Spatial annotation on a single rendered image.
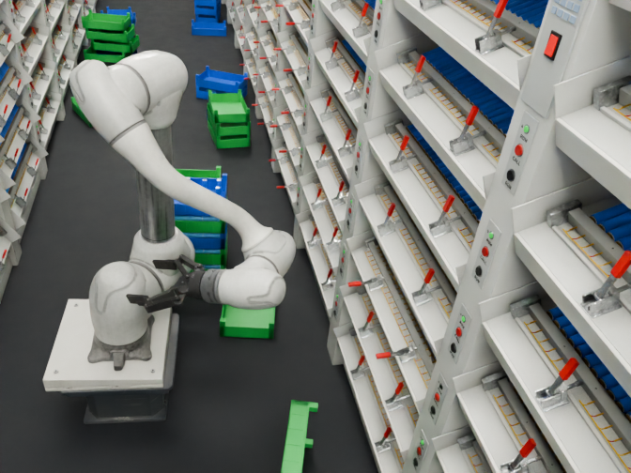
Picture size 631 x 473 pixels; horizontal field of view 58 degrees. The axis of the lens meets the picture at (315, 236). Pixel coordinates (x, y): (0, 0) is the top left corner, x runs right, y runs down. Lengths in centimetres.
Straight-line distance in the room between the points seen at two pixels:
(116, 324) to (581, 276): 125
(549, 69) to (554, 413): 49
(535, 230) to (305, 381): 129
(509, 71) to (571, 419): 53
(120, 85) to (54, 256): 137
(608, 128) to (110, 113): 101
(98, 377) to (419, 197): 105
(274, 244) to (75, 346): 72
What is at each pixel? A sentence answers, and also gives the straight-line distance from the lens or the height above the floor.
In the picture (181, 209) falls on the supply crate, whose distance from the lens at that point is 223.
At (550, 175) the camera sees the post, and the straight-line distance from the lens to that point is 90.
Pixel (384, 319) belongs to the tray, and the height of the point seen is 53.
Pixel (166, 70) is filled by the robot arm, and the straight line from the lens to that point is 150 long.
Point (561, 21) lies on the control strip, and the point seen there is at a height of 140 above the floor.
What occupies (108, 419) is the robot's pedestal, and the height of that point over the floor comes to 1.
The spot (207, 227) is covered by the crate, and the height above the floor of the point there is 27.
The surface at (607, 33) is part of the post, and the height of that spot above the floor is 140.
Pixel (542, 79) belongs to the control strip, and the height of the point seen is 132.
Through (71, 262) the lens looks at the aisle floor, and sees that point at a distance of 261.
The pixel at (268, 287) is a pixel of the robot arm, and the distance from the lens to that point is 138.
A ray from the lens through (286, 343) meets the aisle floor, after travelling 217.
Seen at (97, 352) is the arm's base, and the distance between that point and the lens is 183.
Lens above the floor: 158
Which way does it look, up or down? 36 degrees down
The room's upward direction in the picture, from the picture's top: 6 degrees clockwise
